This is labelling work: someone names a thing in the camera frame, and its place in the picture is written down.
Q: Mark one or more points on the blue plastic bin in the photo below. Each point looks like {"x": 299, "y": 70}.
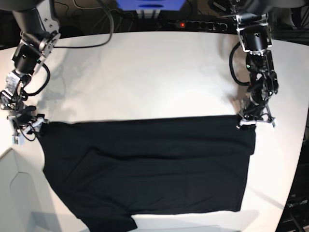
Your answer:
{"x": 167, "y": 5}

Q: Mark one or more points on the black equipment at right edge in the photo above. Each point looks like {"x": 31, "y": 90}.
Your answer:
{"x": 295, "y": 216}

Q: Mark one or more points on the black power strip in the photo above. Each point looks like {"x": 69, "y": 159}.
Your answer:
{"x": 197, "y": 26}

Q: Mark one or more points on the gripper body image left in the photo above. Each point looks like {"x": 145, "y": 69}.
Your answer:
{"x": 18, "y": 117}

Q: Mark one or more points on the white box at table corner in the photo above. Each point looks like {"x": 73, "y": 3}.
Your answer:
{"x": 25, "y": 199}

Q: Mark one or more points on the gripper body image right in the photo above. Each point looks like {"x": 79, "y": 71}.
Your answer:
{"x": 250, "y": 110}

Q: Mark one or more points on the black T-shirt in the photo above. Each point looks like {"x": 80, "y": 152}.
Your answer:
{"x": 107, "y": 172}

